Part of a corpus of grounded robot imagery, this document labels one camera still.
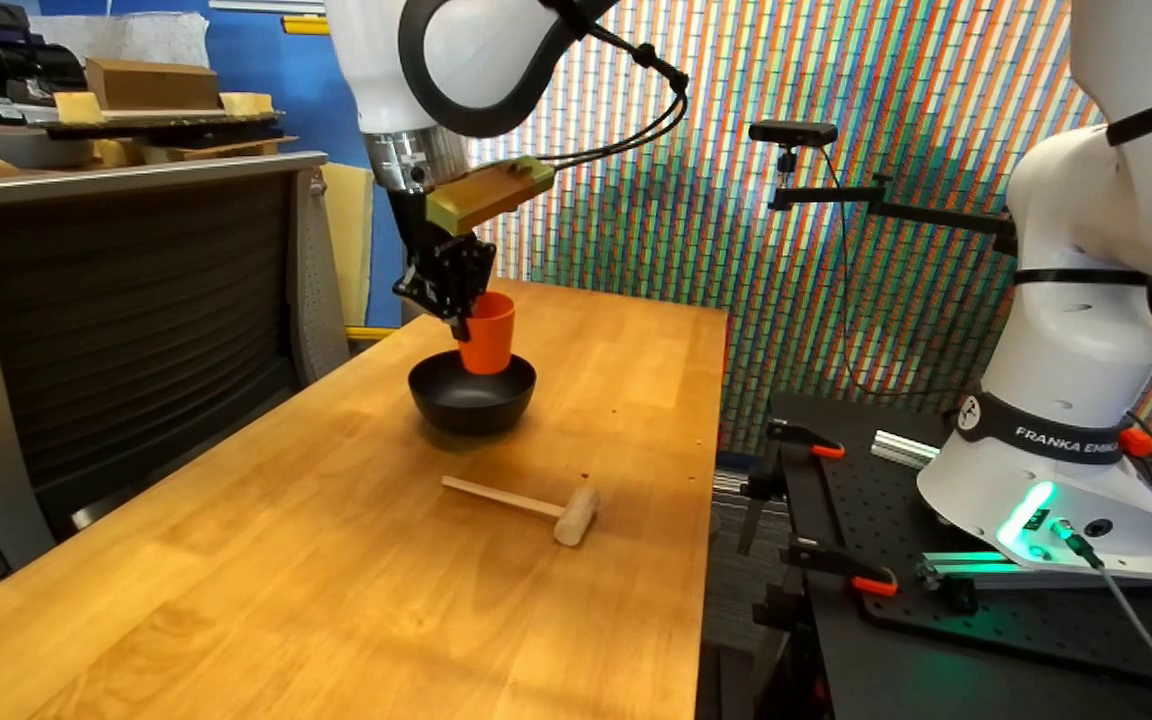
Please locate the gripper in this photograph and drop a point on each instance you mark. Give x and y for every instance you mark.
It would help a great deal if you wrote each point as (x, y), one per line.
(416, 230)

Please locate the orange cup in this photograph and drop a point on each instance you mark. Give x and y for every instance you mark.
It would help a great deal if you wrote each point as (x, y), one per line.
(488, 335)

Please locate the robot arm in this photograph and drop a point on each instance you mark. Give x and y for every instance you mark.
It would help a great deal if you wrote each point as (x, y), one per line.
(1076, 340)

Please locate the black bowl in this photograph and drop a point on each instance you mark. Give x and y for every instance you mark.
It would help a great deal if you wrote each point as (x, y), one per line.
(471, 400)

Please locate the grey bowl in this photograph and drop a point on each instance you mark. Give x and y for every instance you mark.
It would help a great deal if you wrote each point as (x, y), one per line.
(34, 148)

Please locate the yellow foam board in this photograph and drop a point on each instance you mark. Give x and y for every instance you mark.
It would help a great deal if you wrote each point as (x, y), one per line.
(348, 240)

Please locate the wooden mallet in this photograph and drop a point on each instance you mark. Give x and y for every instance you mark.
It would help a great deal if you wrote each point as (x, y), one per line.
(566, 510)

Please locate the black tray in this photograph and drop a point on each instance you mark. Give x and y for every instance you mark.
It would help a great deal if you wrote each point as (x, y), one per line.
(166, 128)

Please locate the grey cabinet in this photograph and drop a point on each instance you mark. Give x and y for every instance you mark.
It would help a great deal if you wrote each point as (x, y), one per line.
(126, 330)

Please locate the cardboard box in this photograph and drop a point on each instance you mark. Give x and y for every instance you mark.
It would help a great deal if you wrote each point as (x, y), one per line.
(151, 85)

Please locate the black and orange clamp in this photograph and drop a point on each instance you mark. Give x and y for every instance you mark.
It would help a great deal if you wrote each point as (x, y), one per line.
(804, 438)
(841, 565)

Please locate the black device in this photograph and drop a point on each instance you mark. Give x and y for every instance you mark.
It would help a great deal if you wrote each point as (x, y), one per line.
(21, 68)

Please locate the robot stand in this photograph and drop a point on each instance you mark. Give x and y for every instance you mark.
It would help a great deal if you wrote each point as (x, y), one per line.
(936, 640)

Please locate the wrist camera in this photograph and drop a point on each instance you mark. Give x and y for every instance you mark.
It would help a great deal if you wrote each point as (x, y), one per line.
(486, 192)

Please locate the camera on mount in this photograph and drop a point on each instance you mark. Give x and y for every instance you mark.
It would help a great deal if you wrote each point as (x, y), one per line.
(792, 133)

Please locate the aluminium rail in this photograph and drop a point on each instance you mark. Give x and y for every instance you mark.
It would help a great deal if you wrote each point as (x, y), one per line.
(904, 449)

